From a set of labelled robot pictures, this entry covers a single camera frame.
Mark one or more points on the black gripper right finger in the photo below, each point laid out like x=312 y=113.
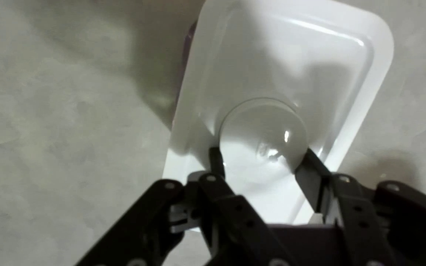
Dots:
x=370 y=221

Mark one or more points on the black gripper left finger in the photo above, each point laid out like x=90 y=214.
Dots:
x=222 y=215

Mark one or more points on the white rectangular jar lid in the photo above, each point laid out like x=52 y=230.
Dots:
x=281 y=59

